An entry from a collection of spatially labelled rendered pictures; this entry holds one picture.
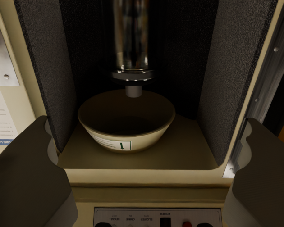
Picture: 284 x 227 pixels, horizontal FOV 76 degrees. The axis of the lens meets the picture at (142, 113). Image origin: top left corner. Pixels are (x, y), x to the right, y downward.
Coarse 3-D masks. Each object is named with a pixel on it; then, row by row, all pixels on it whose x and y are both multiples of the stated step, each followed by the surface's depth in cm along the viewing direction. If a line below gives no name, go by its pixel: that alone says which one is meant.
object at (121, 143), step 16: (96, 96) 38; (112, 96) 40; (144, 96) 40; (160, 96) 38; (80, 112) 32; (96, 112) 37; (112, 112) 40; (128, 112) 42; (144, 112) 41; (160, 112) 38; (96, 128) 36; (160, 128) 28; (112, 144) 28; (128, 144) 28; (144, 144) 29
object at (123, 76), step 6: (102, 72) 26; (108, 72) 25; (114, 72) 24; (156, 72) 25; (162, 72) 26; (120, 78) 24; (126, 78) 24; (132, 78) 24; (138, 78) 24; (144, 78) 24
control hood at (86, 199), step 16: (80, 192) 29; (96, 192) 29; (112, 192) 29; (128, 192) 29; (144, 192) 29; (160, 192) 29; (176, 192) 29; (192, 192) 29; (208, 192) 29; (224, 192) 29; (80, 208) 27; (80, 224) 27; (224, 224) 27
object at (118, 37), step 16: (112, 0) 21; (128, 0) 20; (144, 0) 21; (160, 0) 22; (112, 16) 22; (128, 16) 21; (144, 16) 21; (160, 16) 23; (112, 32) 23; (128, 32) 22; (144, 32) 22; (160, 32) 24; (112, 48) 24; (128, 48) 23; (144, 48) 23; (160, 48) 25; (112, 64) 25; (128, 64) 24; (144, 64) 24; (160, 64) 26; (128, 80) 24; (144, 80) 25
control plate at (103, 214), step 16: (96, 208) 27; (112, 208) 27; (128, 208) 27; (144, 208) 28; (160, 208) 28; (176, 208) 28; (192, 208) 28; (208, 208) 28; (112, 224) 27; (128, 224) 27; (144, 224) 27; (176, 224) 27; (192, 224) 27
